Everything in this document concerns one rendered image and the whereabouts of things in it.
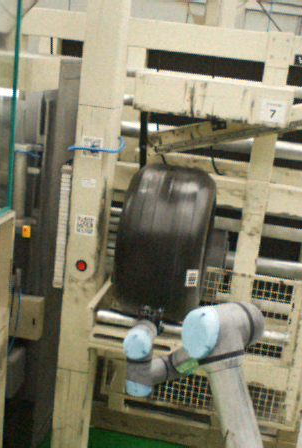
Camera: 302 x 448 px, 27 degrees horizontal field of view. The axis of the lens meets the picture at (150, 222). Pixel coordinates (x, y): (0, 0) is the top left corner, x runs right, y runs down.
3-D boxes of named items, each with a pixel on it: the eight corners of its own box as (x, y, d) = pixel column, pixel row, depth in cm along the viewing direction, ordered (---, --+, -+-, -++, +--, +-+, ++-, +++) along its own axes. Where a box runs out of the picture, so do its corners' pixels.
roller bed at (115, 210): (89, 270, 282) (95, 205, 274) (98, 260, 296) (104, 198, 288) (133, 277, 279) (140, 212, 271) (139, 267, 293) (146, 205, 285)
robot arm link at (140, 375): (166, 392, 186) (167, 355, 185) (135, 400, 179) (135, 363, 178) (151, 383, 192) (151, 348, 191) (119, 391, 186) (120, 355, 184)
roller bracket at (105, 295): (83, 331, 233) (86, 306, 230) (109, 294, 271) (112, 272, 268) (92, 333, 233) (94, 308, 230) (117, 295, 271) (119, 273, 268)
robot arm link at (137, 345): (121, 362, 178) (121, 332, 177) (129, 350, 189) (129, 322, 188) (148, 364, 177) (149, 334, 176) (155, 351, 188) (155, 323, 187)
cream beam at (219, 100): (131, 110, 248) (135, 71, 244) (143, 106, 272) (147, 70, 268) (288, 130, 239) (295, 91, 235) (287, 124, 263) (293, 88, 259)
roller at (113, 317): (94, 310, 234) (97, 306, 239) (93, 321, 235) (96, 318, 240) (188, 327, 229) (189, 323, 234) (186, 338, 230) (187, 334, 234)
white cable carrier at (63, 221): (52, 286, 245) (62, 165, 232) (57, 282, 249) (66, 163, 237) (63, 288, 244) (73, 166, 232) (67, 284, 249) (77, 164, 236)
